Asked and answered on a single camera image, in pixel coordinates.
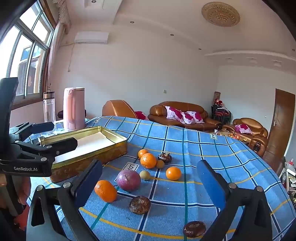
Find blue plaid tablecloth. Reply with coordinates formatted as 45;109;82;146
28;116;292;241

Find stacked dark chairs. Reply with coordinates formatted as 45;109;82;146
211;98;232;126

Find pink electric kettle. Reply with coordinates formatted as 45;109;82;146
63;87;87;131

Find gold rectangular tin box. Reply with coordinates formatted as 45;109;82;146
40;126;128;183

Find pile of household clutter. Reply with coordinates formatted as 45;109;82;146
279;156;296;204

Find small pink floral pillow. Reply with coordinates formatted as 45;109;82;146
235;124;253;134

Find beige curtain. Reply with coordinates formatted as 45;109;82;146
43;0;72;93

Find brown leather armchair white piping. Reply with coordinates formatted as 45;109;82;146
102;100;139;118

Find gold ceiling medallion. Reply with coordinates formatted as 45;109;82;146
201;2;240;27

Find person's left hand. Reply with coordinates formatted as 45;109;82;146
17;177;31;207

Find brown wooden door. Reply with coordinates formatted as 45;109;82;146
262;88;296;173

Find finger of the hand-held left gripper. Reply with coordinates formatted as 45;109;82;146
14;137;78;164
9;122;55;142

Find white wall pipe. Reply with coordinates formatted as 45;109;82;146
59;42;75;72

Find clear glass bottle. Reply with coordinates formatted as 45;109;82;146
43;91;56;123

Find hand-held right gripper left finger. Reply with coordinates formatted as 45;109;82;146
26;159;103;241

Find brown leather sofa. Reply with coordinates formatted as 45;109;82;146
148;101;222;132

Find white air conditioner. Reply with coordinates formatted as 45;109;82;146
74;32;110;44

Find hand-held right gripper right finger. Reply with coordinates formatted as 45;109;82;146
196;159;274;241

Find large framed window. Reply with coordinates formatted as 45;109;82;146
0;0;57;109

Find cluttered coffee table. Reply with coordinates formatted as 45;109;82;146
214;130;250;143

